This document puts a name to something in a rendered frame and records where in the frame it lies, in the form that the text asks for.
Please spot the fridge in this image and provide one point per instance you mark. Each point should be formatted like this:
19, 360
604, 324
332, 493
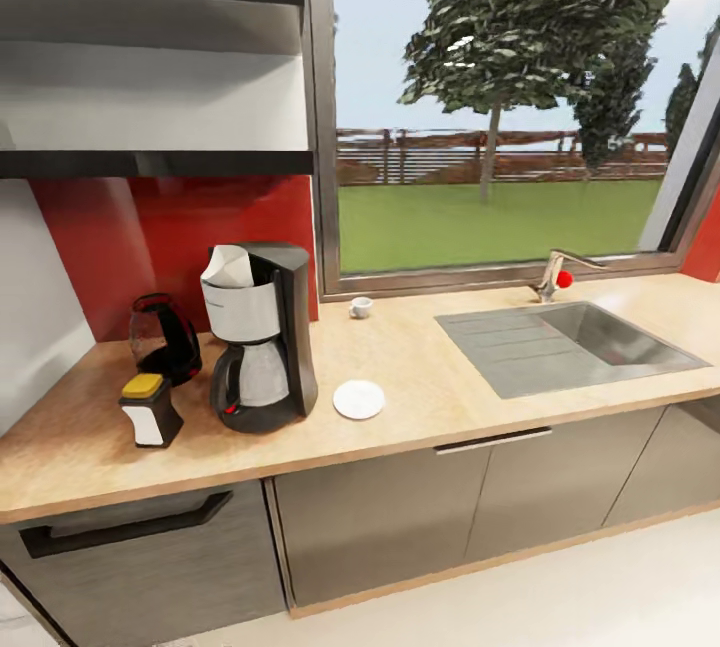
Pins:
43, 334

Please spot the paper coffee filter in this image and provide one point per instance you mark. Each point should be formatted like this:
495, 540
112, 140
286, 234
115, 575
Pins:
229, 268

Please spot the dishwasher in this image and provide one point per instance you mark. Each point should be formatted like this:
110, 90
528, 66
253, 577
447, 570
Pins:
145, 572

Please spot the electric kettle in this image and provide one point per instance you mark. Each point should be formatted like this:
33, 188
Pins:
162, 339

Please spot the bottle of coffee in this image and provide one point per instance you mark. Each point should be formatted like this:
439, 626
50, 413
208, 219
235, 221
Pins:
146, 399

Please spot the coffee cup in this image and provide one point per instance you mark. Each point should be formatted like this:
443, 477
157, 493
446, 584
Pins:
360, 307

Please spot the cabinet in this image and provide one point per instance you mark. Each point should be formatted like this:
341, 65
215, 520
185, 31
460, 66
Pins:
355, 526

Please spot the saucer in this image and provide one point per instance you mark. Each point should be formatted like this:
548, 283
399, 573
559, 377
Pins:
360, 399

